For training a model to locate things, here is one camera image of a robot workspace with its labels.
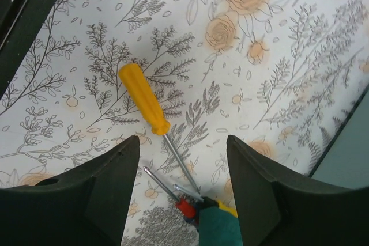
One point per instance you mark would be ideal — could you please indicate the yellow black screwdriver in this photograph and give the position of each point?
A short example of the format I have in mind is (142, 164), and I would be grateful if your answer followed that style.
(202, 202)

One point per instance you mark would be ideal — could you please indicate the teal drawer box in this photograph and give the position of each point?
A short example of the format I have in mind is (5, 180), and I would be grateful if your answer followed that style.
(345, 161)

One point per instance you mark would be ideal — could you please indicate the red small screwdriver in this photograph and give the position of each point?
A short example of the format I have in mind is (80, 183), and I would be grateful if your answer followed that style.
(178, 200)

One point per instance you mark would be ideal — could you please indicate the green cloth on table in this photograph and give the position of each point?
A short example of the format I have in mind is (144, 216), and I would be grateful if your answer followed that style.
(218, 228)

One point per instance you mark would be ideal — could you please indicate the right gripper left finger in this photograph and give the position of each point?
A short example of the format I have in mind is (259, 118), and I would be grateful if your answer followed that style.
(86, 205)

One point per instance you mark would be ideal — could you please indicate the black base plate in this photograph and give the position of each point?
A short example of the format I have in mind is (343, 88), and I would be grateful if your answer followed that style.
(20, 22)

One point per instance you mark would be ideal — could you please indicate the orange handle screwdriver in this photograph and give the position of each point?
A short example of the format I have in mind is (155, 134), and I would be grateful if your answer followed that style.
(145, 100)

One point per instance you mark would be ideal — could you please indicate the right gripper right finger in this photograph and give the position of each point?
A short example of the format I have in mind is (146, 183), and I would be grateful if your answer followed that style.
(278, 206)

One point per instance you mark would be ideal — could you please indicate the floral table mat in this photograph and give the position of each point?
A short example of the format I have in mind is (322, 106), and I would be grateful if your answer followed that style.
(281, 75)

